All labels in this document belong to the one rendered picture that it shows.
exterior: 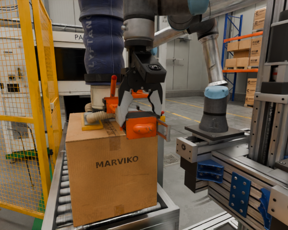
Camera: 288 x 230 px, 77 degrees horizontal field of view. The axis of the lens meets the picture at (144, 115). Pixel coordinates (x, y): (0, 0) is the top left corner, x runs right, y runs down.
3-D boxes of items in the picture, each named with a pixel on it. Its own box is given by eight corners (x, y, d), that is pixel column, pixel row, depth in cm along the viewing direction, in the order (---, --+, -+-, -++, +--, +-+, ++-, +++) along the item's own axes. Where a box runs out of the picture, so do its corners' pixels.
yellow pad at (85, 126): (81, 116, 116) (80, 108, 115) (97, 115, 119) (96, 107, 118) (81, 131, 84) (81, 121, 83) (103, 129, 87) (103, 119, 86)
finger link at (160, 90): (164, 101, 49) (153, 70, 46) (167, 101, 47) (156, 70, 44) (149, 108, 48) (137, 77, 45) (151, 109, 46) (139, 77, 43)
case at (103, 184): (74, 165, 134) (69, 113, 125) (126, 157, 147) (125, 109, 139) (73, 227, 79) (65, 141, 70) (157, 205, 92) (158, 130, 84)
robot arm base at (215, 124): (212, 123, 110) (214, 107, 108) (234, 130, 96) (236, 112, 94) (193, 127, 103) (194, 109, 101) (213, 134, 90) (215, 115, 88)
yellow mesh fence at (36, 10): (60, 156, 301) (45, 20, 257) (66, 155, 305) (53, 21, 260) (52, 201, 194) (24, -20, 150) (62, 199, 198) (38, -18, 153)
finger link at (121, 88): (129, 109, 46) (141, 77, 45) (130, 110, 44) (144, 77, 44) (111, 102, 44) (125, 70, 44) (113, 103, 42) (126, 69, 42)
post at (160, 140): (153, 216, 173) (154, 115, 152) (159, 214, 176) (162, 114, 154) (156, 221, 167) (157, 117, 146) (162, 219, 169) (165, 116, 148)
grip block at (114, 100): (102, 110, 82) (101, 97, 80) (123, 108, 85) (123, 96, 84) (104, 113, 74) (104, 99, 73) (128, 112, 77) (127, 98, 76)
